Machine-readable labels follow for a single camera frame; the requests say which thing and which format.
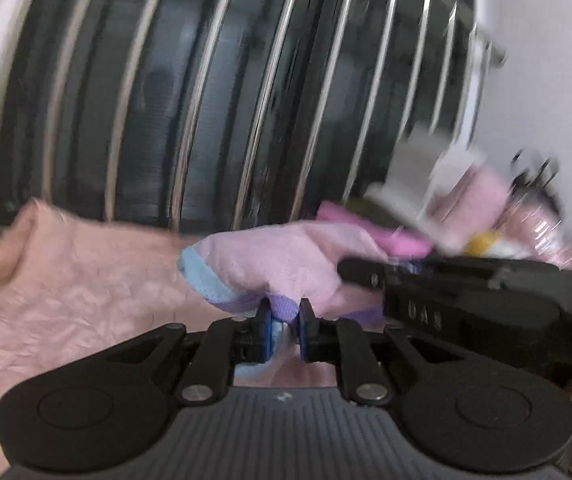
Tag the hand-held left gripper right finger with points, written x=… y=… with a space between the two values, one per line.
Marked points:
x=306 y=334

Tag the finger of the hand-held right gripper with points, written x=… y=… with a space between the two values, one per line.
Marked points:
x=366 y=271
x=476 y=266

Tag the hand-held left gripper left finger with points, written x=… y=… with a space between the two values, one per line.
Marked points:
x=264 y=332

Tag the pink mesh shirt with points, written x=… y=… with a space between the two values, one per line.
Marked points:
x=276 y=260

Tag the plush toy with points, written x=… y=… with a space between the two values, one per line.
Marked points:
x=496 y=246

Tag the flat pink box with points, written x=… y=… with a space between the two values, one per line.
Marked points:
x=366 y=227

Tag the stack of white boxes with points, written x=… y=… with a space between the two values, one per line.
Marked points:
x=431 y=185

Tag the pink quilted jacket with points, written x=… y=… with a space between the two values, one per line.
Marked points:
x=76 y=285

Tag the metal window grille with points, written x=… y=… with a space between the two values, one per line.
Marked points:
x=226 y=90

